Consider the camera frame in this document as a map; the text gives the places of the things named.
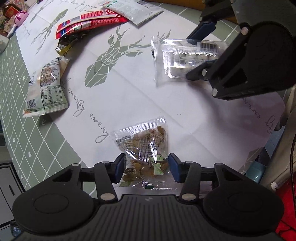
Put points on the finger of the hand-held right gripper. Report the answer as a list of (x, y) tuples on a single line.
[(203, 30), (229, 69)]

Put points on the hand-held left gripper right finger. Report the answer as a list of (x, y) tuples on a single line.
[(175, 169)]

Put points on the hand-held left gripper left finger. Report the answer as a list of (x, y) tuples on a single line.
[(119, 168)]

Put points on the clear raisin packet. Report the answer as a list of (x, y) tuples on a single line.
[(143, 143)]

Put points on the clear tray snack packet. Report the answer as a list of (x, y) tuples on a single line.
[(178, 58)]

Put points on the long white snack packet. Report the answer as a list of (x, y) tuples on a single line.
[(136, 11)]

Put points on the white deer print table runner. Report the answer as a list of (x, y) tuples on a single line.
[(138, 92)]

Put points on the teal object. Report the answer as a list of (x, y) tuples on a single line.
[(255, 171)]

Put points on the beige cloth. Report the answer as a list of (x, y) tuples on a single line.
[(284, 139)]

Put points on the red snack packet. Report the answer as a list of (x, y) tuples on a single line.
[(92, 24), (101, 15)]

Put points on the green white snack packet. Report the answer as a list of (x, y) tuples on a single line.
[(48, 90)]

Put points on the white drawer cabinet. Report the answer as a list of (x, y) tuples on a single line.
[(7, 185)]

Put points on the red cloth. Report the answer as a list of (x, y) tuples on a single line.
[(288, 208)]

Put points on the olive yellow snack packet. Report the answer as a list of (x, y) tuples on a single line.
[(67, 42)]

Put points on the small white box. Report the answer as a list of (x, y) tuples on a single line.
[(4, 46)]

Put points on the small wooden radio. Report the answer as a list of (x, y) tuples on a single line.
[(9, 26)]

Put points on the pink round box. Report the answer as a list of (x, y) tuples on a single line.
[(21, 17)]

